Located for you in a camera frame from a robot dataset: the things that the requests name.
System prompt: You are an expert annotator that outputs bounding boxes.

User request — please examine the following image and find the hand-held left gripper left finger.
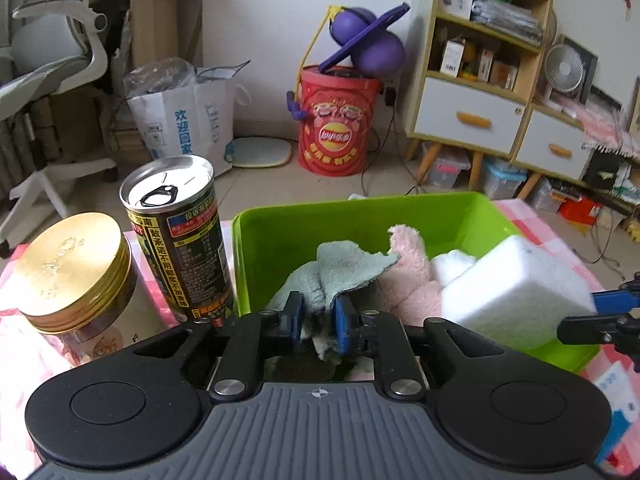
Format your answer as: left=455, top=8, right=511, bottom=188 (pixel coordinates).
left=132, top=290, right=306, bottom=404

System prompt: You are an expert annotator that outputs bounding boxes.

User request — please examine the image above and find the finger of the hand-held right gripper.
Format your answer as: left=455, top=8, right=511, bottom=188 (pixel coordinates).
left=556, top=309, right=640, bottom=362
left=590, top=271, right=640, bottom=315

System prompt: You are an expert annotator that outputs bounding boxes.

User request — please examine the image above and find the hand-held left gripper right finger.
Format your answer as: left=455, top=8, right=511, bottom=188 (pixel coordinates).
left=334, top=294, right=506, bottom=402

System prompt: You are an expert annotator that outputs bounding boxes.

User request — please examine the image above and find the teal fluffy cloth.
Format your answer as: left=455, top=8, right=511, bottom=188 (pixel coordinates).
left=264, top=241, right=402, bottom=362

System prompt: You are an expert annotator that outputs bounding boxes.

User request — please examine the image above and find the green plastic bin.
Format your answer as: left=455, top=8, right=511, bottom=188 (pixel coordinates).
left=231, top=191, right=601, bottom=374

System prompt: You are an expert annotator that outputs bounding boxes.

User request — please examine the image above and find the white sponge block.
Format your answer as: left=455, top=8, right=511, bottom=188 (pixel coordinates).
left=440, top=235, right=599, bottom=350

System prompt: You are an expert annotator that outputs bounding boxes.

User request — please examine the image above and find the blue white milk carton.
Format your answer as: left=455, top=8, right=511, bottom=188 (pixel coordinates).
left=592, top=360, right=636, bottom=463

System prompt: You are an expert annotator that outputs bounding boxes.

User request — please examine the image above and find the pink fluffy cloth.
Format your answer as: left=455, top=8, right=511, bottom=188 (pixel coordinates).
left=372, top=225, right=445, bottom=330

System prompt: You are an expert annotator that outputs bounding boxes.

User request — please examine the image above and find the red white checkered tablecloth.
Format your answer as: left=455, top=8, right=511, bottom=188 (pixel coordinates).
left=0, top=197, right=640, bottom=477

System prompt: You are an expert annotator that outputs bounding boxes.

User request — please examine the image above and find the red box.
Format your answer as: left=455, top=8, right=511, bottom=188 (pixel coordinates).
left=559, top=195, right=602, bottom=224

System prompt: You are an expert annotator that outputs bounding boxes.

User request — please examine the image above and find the black drink can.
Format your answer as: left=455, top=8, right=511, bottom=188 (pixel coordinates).
left=119, top=155, right=237, bottom=327

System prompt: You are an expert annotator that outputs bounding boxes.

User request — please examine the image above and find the white fluffy cloth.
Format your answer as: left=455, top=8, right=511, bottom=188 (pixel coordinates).
left=430, top=249, right=478, bottom=287

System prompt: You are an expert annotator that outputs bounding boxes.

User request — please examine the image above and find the low wooden drawer cabinet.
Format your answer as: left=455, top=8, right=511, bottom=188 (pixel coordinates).
left=512, top=102, right=601, bottom=197

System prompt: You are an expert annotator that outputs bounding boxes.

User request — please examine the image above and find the blue-lidded storage box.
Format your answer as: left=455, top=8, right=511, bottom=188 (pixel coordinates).
left=481, top=157, right=529, bottom=202

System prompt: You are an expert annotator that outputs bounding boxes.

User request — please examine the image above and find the white bathroom scale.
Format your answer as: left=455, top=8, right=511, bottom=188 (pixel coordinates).
left=227, top=137, right=294, bottom=170

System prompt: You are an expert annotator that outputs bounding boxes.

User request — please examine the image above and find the clear pink-lidded storage box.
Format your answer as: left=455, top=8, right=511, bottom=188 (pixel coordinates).
left=424, top=144, right=472, bottom=189

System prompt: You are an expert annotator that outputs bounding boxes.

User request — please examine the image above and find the red snack bucket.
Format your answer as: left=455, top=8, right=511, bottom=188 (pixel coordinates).
left=298, top=64, right=383, bottom=177

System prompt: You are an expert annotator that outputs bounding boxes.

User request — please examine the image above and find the white paper bag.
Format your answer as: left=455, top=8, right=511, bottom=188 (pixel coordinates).
left=125, top=62, right=251, bottom=179

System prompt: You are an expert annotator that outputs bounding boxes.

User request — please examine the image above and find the gold-lidded cookie jar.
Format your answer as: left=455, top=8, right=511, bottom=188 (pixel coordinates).
left=10, top=212, right=173, bottom=367

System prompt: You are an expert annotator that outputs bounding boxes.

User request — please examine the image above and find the tall wooden shelf cabinet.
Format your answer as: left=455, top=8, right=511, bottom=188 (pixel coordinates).
left=406, top=0, right=554, bottom=177

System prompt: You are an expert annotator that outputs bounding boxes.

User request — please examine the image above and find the white desk fan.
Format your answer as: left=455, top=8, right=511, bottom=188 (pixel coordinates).
left=542, top=42, right=587, bottom=102

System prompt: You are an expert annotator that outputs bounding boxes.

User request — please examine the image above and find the clear plastic bag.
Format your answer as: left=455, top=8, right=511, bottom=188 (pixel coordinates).
left=123, top=57, right=197, bottom=100

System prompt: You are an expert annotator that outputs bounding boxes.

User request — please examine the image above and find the purple bounce ball toy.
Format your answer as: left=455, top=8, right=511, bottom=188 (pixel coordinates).
left=319, top=4, right=412, bottom=77

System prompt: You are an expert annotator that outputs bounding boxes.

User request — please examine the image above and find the stack of grey packets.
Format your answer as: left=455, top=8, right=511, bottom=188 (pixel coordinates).
left=471, top=0, right=544, bottom=44

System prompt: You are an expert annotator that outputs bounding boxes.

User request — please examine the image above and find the tall cardboard box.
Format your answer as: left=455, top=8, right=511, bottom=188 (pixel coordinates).
left=107, top=0, right=206, bottom=70

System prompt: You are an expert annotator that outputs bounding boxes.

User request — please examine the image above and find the white office chair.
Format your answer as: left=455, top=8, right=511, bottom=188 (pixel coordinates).
left=0, top=0, right=122, bottom=252

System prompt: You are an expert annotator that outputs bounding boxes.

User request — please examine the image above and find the black picture frame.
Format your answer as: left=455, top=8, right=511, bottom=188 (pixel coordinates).
left=555, top=35, right=599, bottom=92

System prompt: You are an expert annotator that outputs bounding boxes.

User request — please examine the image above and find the yellow rope purple handle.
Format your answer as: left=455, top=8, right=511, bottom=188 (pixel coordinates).
left=286, top=5, right=343, bottom=122

